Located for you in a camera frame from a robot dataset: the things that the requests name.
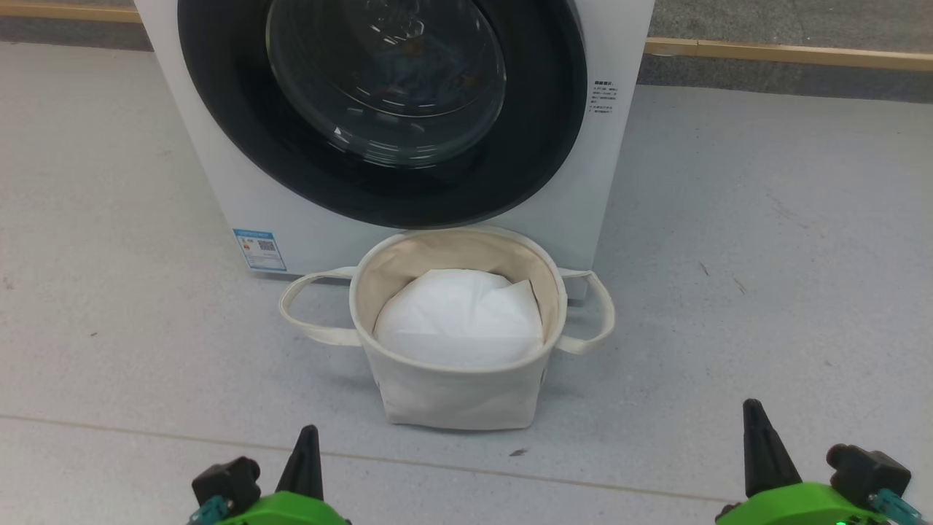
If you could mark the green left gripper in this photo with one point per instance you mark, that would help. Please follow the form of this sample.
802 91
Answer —
291 510

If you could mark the blue energy label sticker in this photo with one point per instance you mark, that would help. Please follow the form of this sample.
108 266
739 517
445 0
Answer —
259 250

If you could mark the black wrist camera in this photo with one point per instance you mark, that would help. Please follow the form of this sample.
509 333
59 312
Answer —
867 470
226 481

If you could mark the white washing machine body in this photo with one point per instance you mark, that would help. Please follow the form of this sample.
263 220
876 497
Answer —
189 168

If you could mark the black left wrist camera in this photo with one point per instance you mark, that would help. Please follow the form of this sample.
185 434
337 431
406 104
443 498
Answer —
226 481

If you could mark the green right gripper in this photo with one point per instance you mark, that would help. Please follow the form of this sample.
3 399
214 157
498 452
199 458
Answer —
794 507

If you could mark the black round glass door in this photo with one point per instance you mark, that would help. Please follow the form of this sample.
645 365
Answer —
219 109

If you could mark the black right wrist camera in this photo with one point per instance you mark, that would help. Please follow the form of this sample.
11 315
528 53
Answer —
867 470

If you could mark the cream canvas laundry basket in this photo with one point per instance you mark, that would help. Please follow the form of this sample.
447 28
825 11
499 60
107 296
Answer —
459 401

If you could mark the white padding cloth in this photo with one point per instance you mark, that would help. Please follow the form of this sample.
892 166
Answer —
459 321

